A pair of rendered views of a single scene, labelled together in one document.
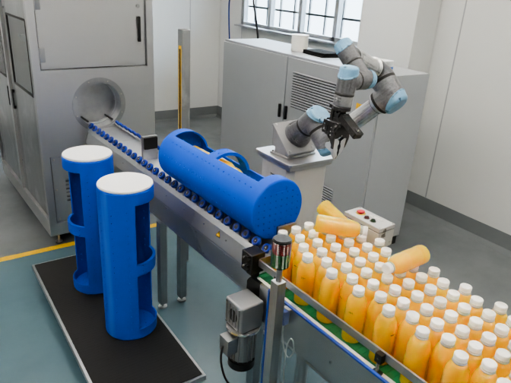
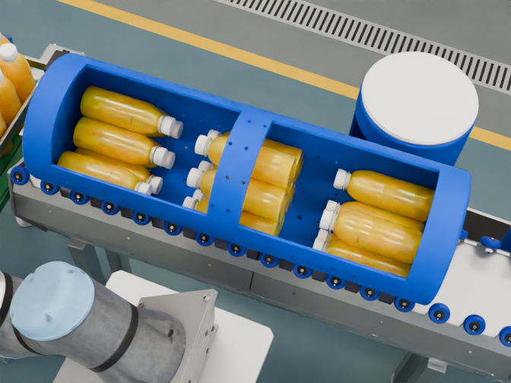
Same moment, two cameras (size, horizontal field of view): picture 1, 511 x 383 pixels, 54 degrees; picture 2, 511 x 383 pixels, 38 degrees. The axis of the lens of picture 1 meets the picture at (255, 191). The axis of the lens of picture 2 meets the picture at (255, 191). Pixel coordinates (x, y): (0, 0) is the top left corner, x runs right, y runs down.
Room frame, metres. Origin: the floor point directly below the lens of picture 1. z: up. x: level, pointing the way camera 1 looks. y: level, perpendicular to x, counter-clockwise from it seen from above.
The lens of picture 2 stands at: (3.00, -0.30, 2.40)
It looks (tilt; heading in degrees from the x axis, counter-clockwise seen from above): 59 degrees down; 143
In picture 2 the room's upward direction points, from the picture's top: 5 degrees clockwise
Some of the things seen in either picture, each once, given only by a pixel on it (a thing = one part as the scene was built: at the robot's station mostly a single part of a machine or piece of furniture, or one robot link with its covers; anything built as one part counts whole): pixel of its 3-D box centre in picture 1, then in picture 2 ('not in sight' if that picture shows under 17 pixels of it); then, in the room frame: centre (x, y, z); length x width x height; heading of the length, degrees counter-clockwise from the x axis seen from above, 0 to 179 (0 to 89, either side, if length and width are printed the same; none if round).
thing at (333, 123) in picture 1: (338, 121); not in sight; (1.91, -0.30, 1.52); 0.09 x 0.08 x 0.12; 35
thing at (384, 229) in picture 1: (367, 227); not in sight; (1.95, -0.50, 1.05); 0.20 x 0.10 x 0.10; 38
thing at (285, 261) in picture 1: (280, 258); not in sight; (1.41, -0.10, 1.18); 0.06 x 0.06 x 0.05
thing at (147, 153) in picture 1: (150, 147); not in sight; (2.98, 0.68, 1.00); 0.10 x 0.04 x 0.15; 128
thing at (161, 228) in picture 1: (162, 265); (420, 350); (2.72, 0.56, 0.31); 0.06 x 0.06 x 0.63; 38
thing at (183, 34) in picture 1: (183, 156); not in sight; (3.31, 0.52, 0.85); 0.06 x 0.06 x 1.70; 38
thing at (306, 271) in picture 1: (305, 280); not in sight; (1.59, -0.21, 0.99); 0.07 x 0.07 x 0.19
